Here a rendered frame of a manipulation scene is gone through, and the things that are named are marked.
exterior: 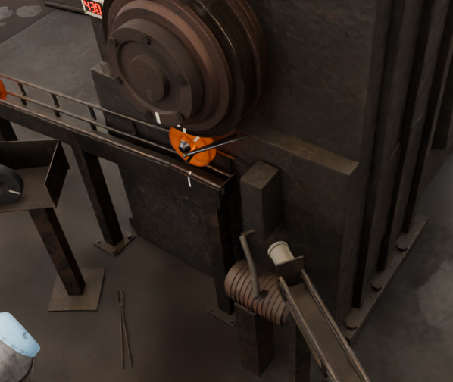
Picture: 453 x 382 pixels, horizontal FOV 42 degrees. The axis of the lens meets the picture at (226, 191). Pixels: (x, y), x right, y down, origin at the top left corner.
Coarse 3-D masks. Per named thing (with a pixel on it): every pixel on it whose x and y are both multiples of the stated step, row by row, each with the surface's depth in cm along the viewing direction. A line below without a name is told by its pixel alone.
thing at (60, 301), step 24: (0, 144) 198; (24, 144) 198; (48, 144) 198; (24, 168) 206; (48, 168) 186; (24, 192) 198; (48, 192) 185; (48, 216) 205; (48, 240) 214; (72, 264) 228; (72, 288) 235; (96, 288) 240
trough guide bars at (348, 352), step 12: (300, 276) 159; (288, 288) 153; (312, 288) 152; (288, 300) 153; (300, 312) 147; (324, 312) 147; (336, 324) 143; (312, 336) 141; (336, 336) 143; (348, 348) 138; (324, 360) 136; (348, 360) 141; (324, 372) 138; (360, 372) 133
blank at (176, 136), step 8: (176, 136) 175; (184, 136) 173; (192, 136) 170; (176, 144) 178; (200, 144) 170; (200, 152) 173; (208, 152) 171; (192, 160) 178; (200, 160) 176; (208, 160) 173
